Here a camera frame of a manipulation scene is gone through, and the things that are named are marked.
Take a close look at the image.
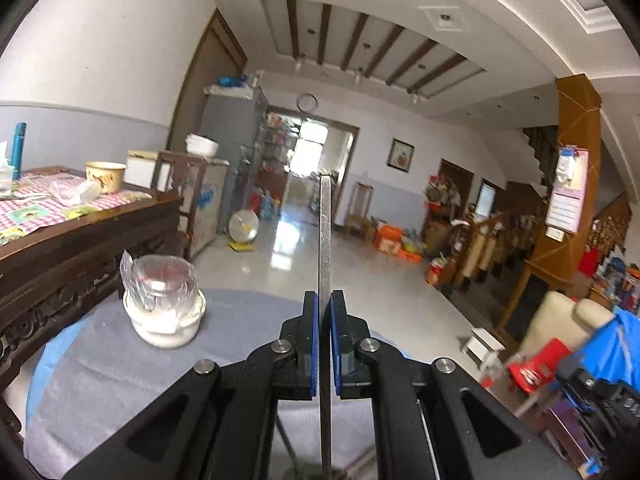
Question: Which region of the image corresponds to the grey refrigerator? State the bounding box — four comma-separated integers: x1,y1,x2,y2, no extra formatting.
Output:
198,84,268,233

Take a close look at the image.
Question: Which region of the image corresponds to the cream enamel bowl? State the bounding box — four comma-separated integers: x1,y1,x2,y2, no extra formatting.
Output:
85,162,127,194

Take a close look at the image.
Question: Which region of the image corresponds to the dark carved wooden sideboard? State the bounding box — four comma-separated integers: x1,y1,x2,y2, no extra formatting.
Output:
0,164,184,396

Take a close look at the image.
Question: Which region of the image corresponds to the wooden pillar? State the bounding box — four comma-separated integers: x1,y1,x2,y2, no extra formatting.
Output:
495,74,602,335

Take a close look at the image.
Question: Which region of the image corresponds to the wall calendar poster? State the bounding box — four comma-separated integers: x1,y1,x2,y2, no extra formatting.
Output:
546,146,589,234

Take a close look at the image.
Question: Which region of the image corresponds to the grey towel table mat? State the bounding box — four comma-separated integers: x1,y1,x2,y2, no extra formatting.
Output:
22,287,417,480

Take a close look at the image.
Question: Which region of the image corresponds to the orange box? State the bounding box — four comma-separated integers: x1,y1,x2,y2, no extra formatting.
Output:
374,224,402,256

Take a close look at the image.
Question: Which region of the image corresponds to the clear plastic bag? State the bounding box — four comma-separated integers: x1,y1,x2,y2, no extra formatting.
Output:
119,252,200,314

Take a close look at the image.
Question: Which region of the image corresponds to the blue plastic bag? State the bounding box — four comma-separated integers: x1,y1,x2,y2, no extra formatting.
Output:
575,308,640,391

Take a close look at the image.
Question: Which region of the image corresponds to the red plastic stool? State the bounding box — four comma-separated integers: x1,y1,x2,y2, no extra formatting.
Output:
506,338,570,394

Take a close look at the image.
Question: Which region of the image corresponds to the framed wall picture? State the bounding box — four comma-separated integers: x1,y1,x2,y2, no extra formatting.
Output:
386,139,414,172

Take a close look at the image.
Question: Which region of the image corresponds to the white floor fan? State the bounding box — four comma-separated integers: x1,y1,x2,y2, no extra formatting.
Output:
228,209,259,252

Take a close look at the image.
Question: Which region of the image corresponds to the blue bottle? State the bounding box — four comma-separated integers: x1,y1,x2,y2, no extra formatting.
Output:
11,122,27,180

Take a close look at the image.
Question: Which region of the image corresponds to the dark chopstick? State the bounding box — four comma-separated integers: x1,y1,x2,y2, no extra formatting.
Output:
318,174,332,480

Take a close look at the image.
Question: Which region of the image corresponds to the small white cabinet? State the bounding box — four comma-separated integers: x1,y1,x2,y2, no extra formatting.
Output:
151,151,229,261

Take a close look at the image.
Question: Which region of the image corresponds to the beige sofa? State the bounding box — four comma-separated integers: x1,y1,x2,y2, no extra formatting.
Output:
516,292,614,359

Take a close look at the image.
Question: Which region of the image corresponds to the white plastic basin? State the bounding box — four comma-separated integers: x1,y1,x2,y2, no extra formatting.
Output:
122,290,206,349

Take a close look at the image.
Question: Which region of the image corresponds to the wooden chair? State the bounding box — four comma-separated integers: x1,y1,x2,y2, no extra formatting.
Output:
343,182,374,238

